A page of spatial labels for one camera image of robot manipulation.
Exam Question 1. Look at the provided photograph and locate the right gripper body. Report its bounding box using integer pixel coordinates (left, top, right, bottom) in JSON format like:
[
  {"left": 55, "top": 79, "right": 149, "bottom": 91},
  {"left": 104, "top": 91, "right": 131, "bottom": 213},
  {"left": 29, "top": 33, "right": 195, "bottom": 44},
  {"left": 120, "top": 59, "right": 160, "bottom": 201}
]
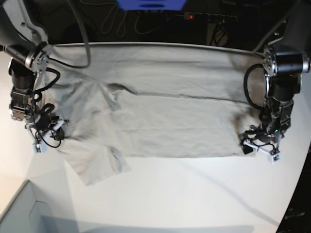
[{"left": 25, "top": 116, "right": 69, "bottom": 148}]

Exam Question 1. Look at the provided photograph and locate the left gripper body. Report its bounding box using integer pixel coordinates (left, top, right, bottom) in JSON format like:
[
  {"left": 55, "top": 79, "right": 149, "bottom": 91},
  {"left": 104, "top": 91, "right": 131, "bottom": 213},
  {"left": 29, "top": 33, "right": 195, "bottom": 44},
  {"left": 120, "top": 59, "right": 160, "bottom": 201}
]
[{"left": 238, "top": 125, "right": 283, "bottom": 155}]

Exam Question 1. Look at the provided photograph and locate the beige t-shirt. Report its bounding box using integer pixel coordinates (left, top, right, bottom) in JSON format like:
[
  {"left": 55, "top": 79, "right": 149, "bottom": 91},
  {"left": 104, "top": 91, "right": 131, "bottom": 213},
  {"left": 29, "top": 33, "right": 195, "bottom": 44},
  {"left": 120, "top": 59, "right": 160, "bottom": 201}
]
[{"left": 43, "top": 44, "right": 259, "bottom": 186}]

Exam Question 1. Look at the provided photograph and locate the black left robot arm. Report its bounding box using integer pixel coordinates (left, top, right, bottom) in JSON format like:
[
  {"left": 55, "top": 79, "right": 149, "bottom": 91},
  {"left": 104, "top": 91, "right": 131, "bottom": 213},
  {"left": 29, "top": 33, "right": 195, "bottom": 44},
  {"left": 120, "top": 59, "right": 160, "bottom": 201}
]
[{"left": 238, "top": 0, "right": 311, "bottom": 161}]

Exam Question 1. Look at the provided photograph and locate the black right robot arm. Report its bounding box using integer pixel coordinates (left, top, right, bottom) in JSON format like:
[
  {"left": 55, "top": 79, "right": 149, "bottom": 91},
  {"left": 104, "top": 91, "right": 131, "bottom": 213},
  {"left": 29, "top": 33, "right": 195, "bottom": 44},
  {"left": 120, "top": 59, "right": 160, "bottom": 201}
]
[{"left": 0, "top": 0, "right": 68, "bottom": 153}]

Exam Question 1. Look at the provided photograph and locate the black power strip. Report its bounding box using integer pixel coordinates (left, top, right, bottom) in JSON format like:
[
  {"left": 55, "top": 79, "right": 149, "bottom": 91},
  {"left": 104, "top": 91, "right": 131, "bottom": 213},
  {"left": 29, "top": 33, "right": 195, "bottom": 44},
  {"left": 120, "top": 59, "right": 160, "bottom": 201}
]
[{"left": 175, "top": 12, "right": 238, "bottom": 24}]

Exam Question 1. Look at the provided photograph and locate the blue bin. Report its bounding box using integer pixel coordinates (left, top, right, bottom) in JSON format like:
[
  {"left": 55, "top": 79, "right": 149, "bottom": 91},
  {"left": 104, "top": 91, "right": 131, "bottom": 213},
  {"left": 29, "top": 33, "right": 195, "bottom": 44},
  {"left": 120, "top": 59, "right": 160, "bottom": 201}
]
[{"left": 117, "top": 0, "right": 187, "bottom": 11}]

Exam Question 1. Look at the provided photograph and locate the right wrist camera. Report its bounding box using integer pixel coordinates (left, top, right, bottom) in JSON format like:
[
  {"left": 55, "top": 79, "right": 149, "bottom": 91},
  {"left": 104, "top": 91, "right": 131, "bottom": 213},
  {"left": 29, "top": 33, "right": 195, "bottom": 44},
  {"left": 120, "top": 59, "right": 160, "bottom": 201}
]
[{"left": 33, "top": 143, "right": 48, "bottom": 153}]

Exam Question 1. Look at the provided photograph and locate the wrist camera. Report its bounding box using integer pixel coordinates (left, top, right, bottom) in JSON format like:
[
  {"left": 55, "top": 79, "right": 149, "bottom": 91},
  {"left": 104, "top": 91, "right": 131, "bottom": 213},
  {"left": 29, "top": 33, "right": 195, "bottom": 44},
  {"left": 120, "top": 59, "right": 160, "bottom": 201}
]
[
  {"left": 267, "top": 151, "right": 280, "bottom": 164},
  {"left": 33, "top": 143, "right": 48, "bottom": 153}
]

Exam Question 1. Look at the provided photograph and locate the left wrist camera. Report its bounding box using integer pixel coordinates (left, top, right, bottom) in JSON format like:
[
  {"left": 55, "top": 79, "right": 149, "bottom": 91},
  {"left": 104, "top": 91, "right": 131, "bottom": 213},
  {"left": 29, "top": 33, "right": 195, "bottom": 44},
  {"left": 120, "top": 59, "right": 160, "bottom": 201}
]
[{"left": 267, "top": 151, "right": 280, "bottom": 164}]

